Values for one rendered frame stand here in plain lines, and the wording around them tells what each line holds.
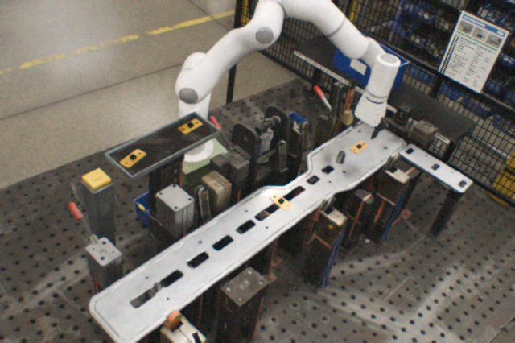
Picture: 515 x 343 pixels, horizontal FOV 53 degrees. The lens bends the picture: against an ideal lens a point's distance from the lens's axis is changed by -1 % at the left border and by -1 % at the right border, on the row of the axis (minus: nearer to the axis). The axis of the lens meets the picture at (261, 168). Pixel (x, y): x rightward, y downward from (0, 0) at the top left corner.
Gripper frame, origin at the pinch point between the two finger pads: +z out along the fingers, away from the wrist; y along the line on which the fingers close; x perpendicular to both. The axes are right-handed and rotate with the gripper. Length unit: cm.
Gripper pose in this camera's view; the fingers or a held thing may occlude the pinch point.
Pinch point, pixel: (364, 130)
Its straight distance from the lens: 205.4
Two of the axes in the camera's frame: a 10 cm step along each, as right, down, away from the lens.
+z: -1.4, 7.3, 6.7
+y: 7.2, 5.4, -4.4
